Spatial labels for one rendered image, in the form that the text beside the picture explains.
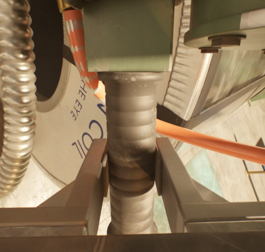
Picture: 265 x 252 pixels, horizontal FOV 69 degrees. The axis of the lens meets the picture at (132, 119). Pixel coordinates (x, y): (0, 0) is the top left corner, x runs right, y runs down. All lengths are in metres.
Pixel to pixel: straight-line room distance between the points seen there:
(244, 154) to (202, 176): 2.46
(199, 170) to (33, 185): 1.87
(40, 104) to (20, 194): 0.77
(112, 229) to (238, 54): 0.37
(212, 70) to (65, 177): 0.60
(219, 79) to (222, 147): 0.22
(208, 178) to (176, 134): 2.58
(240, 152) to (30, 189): 1.30
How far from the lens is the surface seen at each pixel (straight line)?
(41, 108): 0.72
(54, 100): 0.61
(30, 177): 1.38
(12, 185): 0.19
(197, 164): 2.57
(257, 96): 5.02
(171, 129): 0.19
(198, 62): 0.27
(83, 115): 0.50
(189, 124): 0.32
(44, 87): 0.88
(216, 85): 0.38
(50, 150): 0.77
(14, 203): 1.37
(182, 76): 0.29
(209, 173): 2.80
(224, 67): 0.38
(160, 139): 0.15
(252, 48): 0.19
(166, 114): 0.31
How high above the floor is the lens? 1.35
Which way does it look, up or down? 47 degrees down
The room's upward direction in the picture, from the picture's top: 70 degrees clockwise
